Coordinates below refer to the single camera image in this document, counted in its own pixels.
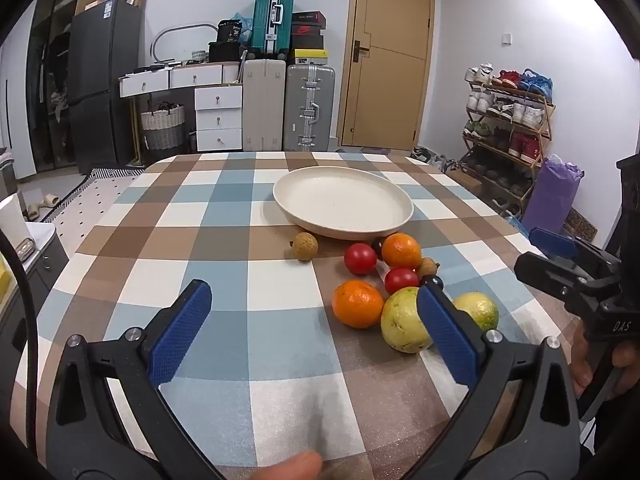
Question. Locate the yellow guava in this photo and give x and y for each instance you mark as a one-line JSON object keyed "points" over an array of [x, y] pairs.
{"points": [[402, 320]]}

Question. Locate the beige slippers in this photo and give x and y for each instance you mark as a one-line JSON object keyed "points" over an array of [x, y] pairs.
{"points": [[42, 206]]}

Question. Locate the checkered tablecloth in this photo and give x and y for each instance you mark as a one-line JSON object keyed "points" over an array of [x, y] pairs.
{"points": [[225, 210]]}

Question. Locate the cream round plate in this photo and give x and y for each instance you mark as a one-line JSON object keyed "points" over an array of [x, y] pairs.
{"points": [[345, 200]]}

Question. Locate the wooden door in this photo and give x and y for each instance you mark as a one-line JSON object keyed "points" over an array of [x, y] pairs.
{"points": [[385, 60]]}

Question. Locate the white dresser with drawers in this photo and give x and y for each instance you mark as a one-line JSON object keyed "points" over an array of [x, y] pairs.
{"points": [[217, 97]]}

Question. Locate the beige suitcase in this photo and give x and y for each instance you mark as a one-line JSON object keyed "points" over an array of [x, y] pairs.
{"points": [[264, 105]]}

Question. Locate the patterned rug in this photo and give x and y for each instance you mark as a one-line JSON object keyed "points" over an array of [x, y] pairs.
{"points": [[85, 200]]}

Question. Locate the shoes on floor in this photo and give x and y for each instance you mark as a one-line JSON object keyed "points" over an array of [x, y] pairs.
{"points": [[432, 159]]}

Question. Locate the person's left hand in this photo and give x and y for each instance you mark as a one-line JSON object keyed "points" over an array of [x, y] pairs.
{"points": [[295, 467]]}

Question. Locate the shoe rack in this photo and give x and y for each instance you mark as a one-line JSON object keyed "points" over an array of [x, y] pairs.
{"points": [[542, 130]]}

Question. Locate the teal suitcase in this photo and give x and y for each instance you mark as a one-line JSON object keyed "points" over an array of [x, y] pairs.
{"points": [[272, 15]]}

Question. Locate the silver suitcase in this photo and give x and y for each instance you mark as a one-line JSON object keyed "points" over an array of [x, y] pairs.
{"points": [[310, 105]]}

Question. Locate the doormat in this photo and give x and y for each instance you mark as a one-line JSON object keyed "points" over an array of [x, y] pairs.
{"points": [[580, 225]]}

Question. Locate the rows of shoes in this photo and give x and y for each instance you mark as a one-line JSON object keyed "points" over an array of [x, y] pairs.
{"points": [[522, 112]]}

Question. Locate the yellow and black shoe box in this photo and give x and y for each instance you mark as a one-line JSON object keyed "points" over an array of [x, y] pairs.
{"points": [[308, 56]]}

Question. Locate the wicker basket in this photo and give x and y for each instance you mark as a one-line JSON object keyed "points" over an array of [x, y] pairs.
{"points": [[162, 127]]}

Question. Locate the white container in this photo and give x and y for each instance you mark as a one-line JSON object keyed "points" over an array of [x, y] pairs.
{"points": [[11, 227]]}

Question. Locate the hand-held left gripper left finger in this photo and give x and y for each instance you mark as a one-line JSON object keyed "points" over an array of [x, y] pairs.
{"points": [[182, 332]]}

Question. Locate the brown longan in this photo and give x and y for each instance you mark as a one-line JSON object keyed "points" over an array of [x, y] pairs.
{"points": [[428, 266], [305, 246]]}

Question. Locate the black bag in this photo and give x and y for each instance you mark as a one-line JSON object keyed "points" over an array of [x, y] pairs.
{"points": [[225, 45]]}

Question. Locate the dark purple plum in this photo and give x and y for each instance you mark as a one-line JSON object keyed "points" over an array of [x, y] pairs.
{"points": [[378, 249]]}

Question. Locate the person's right hand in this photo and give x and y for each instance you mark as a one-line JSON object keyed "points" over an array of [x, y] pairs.
{"points": [[580, 362]]}

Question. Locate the person's right forearm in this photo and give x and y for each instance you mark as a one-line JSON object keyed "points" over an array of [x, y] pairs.
{"points": [[617, 430]]}

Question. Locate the orange tangerine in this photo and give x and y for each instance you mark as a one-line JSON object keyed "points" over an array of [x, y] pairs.
{"points": [[401, 251], [358, 304]]}

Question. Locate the green round fruit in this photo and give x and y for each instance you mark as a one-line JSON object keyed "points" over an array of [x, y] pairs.
{"points": [[477, 307]]}

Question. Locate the red tomato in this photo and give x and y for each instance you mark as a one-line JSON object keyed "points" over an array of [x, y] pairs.
{"points": [[360, 258], [400, 280]]}

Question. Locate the red and black shoe box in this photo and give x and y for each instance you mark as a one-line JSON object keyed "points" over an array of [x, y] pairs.
{"points": [[307, 36]]}

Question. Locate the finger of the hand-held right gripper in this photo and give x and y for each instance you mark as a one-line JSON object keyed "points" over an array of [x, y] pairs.
{"points": [[550, 242], [545, 272]]}

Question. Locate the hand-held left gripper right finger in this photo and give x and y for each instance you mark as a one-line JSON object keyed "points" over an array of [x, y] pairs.
{"points": [[450, 335]]}

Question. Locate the dark wardrobe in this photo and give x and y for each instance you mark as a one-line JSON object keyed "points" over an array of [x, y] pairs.
{"points": [[50, 75]]}

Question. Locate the dark grey refrigerator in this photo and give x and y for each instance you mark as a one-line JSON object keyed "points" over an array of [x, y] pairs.
{"points": [[100, 85]]}

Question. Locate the purple bag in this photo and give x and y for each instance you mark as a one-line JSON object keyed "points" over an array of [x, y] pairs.
{"points": [[550, 197]]}

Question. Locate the oval mirror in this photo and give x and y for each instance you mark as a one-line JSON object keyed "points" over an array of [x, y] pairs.
{"points": [[160, 37]]}

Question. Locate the blue plastic bag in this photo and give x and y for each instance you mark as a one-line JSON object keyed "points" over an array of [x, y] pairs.
{"points": [[245, 22]]}

